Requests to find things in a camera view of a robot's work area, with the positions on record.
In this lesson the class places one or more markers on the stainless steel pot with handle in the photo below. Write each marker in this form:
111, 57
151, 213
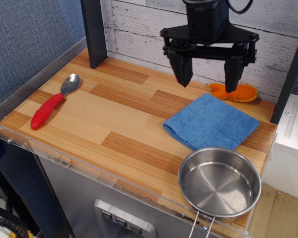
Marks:
220, 184

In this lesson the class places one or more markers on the blue folded cloth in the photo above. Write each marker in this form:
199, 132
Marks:
210, 122

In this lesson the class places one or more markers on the silver control panel with buttons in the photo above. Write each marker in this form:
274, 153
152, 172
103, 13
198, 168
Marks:
108, 212

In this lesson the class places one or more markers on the orange plush fish toy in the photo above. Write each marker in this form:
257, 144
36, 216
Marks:
243, 93

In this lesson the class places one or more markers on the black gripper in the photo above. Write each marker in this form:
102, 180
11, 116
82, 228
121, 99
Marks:
210, 35

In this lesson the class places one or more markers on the clear acrylic edge guard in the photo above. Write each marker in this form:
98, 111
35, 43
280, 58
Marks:
130, 175

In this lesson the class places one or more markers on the red handled metal spoon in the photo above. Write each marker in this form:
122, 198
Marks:
70, 85

